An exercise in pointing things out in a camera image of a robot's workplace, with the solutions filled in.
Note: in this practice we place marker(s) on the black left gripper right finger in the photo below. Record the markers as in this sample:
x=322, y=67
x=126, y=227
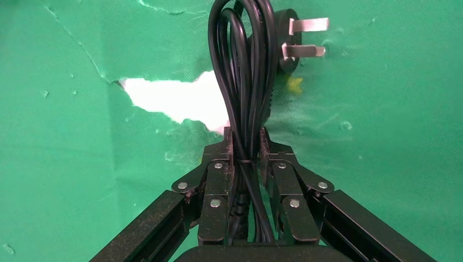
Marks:
x=289, y=188

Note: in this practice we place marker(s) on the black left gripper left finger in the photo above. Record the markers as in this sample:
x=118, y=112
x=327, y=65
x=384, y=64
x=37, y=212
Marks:
x=213, y=188

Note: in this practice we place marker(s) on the green table cloth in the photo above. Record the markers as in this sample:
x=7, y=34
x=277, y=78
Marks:
x=72, y=144

